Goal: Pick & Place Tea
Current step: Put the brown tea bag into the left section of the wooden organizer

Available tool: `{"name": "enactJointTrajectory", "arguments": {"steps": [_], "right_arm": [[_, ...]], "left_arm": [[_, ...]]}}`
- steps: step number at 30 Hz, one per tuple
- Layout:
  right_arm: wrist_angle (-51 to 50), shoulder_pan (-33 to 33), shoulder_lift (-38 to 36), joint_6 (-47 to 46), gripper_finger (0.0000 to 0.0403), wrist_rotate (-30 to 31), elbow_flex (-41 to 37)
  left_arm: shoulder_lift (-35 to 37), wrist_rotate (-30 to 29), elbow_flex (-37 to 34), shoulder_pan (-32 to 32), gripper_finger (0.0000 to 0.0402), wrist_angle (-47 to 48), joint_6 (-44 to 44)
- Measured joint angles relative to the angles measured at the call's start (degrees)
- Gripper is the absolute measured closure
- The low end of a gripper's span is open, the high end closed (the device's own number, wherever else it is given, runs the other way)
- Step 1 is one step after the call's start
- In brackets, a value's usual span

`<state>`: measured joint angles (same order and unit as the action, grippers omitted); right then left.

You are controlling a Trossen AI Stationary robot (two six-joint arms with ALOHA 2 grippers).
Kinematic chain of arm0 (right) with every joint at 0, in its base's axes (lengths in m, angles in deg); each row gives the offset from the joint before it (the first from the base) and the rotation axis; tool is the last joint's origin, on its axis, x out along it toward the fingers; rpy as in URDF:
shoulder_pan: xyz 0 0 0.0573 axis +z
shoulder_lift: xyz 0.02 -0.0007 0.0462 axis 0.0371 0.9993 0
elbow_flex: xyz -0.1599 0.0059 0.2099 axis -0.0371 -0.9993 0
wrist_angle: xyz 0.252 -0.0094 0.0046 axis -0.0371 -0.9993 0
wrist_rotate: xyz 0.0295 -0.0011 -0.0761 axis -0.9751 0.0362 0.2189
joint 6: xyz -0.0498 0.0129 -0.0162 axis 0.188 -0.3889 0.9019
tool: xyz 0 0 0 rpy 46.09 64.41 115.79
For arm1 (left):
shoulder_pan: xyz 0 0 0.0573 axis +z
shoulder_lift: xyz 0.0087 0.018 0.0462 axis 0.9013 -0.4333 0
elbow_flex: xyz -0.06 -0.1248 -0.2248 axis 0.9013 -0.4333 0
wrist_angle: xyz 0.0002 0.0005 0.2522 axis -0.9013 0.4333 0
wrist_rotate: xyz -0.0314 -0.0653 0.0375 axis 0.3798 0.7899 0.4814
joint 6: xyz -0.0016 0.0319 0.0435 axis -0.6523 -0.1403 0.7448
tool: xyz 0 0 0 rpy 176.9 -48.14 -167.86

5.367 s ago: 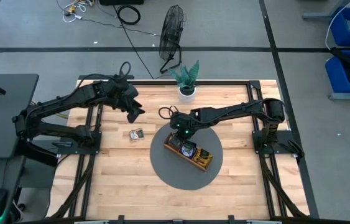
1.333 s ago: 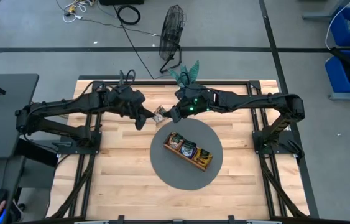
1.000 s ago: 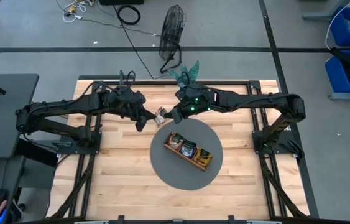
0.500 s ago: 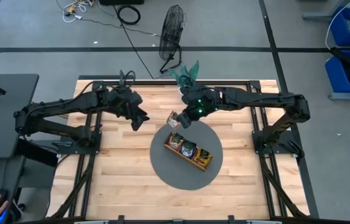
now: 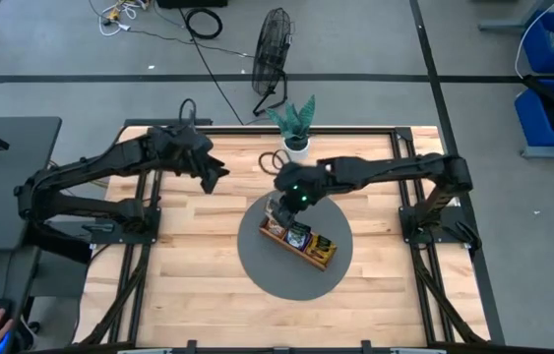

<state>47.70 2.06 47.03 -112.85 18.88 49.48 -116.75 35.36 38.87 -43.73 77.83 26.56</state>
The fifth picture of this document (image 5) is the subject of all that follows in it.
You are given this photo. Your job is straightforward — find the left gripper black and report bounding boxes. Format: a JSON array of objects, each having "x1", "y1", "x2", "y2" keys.
[{"x1": 175, "y1": 127, "x2": 231, "y2": 195}]

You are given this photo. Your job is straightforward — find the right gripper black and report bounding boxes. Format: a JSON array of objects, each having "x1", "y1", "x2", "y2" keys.
[{"x1": 272, "y1": 161, "x2": 332, "y2": 226}]

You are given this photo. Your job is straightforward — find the wooden tea organizer tray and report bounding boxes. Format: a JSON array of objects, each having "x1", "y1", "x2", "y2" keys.
[{"x1": 258, "y1": 215, "x2": 339, "y2": 272}]

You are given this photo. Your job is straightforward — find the yellow mango tea bag packet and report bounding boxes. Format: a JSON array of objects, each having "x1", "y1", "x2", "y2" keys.
[{"x1": 305, "y1": 234, "x2": 339, "y2": 263}]

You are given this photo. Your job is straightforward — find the snake plant in white pot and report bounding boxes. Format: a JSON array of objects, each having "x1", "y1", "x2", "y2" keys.
[{"x1": 264, "y1": 93, "x2": 317, "y2": 162}]

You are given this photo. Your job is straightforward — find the round grey woven placemat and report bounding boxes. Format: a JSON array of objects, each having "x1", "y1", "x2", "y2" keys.
[{"x1": 236, "y1": 190, "x2": 354, "y2": 302}]

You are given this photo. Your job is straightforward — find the black floor fan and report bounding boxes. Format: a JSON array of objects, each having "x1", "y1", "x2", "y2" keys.
[{"x1": 250, "y1": 6, "x2": 294, "y2": 118}]

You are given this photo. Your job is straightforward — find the black equipment box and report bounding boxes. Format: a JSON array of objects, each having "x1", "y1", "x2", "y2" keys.
[{"x1": 156, "y1": 0, "x2": 229, "y2": 9}]

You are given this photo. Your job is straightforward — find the office chair base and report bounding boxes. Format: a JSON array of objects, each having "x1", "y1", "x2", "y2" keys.
[{"x1": 13, "y1": 314, "x2": 81, "y2": 353}]

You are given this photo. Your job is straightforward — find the black computer mouse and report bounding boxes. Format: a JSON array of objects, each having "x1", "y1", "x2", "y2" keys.
[{"x1": 0, "y1": 297, "x2": 20, "y2": 354}]

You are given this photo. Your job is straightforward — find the long black floor cable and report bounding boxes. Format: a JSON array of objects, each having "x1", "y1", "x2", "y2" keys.
[{"x1": 179, "y1": 8, "x2": 246, "y2": 126}]

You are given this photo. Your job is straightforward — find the coiled black cable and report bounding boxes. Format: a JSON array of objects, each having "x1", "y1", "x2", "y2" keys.
[{"x1": 184, "y1": 7, "x2": 224, "y2": 40}]

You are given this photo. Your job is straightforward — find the white cable bundle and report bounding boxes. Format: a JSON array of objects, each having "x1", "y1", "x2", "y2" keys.
[{"x1": 88, "y1": 0, "x2": 151, "y2": 37}]

